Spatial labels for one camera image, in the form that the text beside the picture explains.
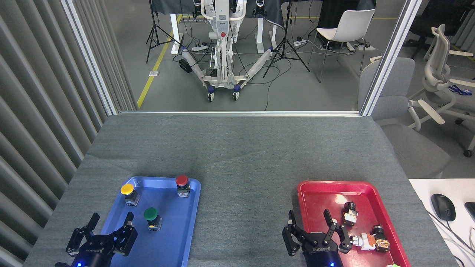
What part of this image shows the white desk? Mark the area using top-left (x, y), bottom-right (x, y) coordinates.
top-left (409, 178), bottom-right (475, 267)

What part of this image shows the black tripod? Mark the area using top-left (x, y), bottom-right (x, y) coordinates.
top-left (263, 0), bottom-right (311, 79)
top-left (146, 0), bottom-right (182, 64)

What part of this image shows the blue plastic tray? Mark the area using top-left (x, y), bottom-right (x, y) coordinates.
top-left (86, 176), bottom-right (202, 267)

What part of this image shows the red plastic tray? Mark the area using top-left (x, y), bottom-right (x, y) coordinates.
top-left (297, 181), bottom-right (412, 267)

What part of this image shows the white stand on wheels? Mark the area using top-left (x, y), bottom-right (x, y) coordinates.
top-left (181, 0), bottom-right (275, 102)

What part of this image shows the black desk cable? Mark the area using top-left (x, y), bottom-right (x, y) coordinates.
top-left (427, 210), bottom-right (475, 257)

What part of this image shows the silver frame post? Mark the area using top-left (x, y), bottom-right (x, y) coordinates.
top-left (360, 0), bottom-right (423, 116)
top-left (61, 0), bottom-right (120, 115)

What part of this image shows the black office chair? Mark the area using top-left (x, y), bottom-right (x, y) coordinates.
top-left (403, 0), bottom-right (469, 49)

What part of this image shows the white office chair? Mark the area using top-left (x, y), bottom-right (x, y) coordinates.
top-left (407, 24), bottom-right (475, 158)

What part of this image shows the yellow push button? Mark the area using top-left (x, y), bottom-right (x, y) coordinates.
top-left (120, 183), bottom-right (140, 207)

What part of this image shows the white plastic chair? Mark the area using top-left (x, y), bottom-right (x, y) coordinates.
top-left (309, 9), bottom-right (376, 83)

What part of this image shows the black switch with orange block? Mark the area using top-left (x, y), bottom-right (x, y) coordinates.
top-left (372, 224), bottom-right (391, 253)

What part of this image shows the white and orange switch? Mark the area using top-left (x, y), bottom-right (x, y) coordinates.
top-left (351, 233), bottom-right (377, 252)

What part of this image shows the red push button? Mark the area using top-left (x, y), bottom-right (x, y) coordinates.
top-left (175, 175), bottom-right (191, 198)

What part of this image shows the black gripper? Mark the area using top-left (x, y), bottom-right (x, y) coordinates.
top-left (282, 209), bottom-right (353, 267)
top-left (66, 211), bottom-right (138, 267)

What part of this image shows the silver frame rail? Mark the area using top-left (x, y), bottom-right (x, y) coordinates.
top-left (119, 110), bottom-right (362, 118)

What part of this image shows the black computer mouse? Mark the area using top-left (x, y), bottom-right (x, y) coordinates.
top-left (431, 194), bottom-right (456, 222)

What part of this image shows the green push button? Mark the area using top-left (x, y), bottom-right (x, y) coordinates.
top-left (144, 207), bottom-right (163, 232)

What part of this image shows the black and silver switch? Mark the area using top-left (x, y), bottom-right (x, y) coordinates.
top-left (341, 201), bottom-right (358, 227)

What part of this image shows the desk with black cloth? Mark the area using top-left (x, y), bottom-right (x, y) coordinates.
top-left (150, 0), bottom-right (285, 55)

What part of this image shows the grey upholstered chair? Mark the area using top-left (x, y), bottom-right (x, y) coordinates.
top-left (357, 57), bottom-right (452, 179)

